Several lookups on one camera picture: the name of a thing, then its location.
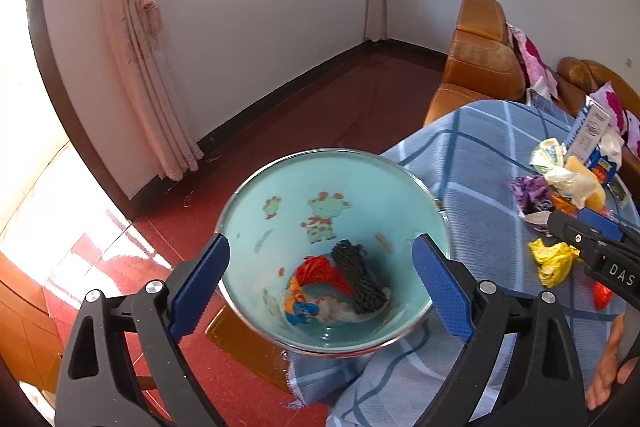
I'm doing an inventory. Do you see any yellow plastic bag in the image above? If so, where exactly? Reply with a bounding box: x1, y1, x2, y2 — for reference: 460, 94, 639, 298
528, 239, 582, 289

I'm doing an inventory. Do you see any yellow sponge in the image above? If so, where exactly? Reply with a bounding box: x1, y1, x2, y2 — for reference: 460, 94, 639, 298
565, 156, 605, 212

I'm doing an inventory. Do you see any orange snack wrapper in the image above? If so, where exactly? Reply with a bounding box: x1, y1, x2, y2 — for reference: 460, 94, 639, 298
550, 192, 579, 216

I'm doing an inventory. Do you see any black foam net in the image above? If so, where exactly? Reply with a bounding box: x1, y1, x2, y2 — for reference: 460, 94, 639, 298
331, 239, 388, 313

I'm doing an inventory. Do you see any purple wrapper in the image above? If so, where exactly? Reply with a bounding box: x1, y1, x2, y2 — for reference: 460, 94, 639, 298
510, 174, 554, 215

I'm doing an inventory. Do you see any pale yellow plastic wrapper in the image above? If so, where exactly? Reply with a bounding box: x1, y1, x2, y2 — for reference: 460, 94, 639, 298
529, 138, 565, 174

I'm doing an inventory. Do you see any white plastic bag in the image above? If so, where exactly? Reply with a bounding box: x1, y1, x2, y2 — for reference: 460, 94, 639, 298
314, 296, 385, 325

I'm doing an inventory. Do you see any small red wrapper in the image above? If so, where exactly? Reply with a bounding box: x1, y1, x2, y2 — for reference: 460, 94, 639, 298
284, 256, 354, 317

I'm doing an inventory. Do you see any light blue trash bin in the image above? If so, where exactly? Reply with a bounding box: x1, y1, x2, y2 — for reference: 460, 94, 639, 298
217, 148, 451, 358

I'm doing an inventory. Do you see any person's right hand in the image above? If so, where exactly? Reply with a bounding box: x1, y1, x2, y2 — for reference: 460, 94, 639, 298
585, 313, 638, 411

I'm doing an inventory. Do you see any seaweed snack packet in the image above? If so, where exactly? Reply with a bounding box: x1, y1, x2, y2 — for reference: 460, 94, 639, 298
608, 176, 631, 208

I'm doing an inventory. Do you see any blue Look juice carton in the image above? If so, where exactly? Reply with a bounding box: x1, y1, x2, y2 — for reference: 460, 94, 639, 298
586, 128, 624, 185

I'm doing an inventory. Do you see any wooden chair under bin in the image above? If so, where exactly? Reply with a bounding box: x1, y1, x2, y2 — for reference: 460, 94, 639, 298
205, 306, 292, 395

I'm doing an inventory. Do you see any white milk carton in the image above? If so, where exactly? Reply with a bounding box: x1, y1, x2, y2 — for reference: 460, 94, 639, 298
564, 96, 612, 164

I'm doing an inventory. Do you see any blue plaid tablecloth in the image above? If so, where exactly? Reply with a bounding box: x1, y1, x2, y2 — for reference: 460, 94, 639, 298
288, 101, 625, 426

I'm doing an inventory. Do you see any pink floral pillow left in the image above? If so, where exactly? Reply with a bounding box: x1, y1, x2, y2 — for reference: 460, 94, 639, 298
590, 82, 640, 157

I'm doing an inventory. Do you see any brown leather sofa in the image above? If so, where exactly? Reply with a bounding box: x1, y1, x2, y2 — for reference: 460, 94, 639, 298
555, 56, 639, 198

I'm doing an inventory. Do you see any pink floral pillow on armchair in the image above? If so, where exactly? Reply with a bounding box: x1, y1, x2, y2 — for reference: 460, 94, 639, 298
506, 24, 559, 100

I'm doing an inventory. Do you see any brown leather armchair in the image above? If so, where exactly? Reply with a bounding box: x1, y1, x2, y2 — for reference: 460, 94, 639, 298
424, 0, 526, 124

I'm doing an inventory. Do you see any pink curtain left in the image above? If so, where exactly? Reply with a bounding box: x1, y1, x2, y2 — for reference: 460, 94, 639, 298
100, 0, 204, 182

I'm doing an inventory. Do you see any wooden door frame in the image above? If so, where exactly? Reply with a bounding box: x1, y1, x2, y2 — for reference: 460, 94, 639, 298
24, 0, 139, 223

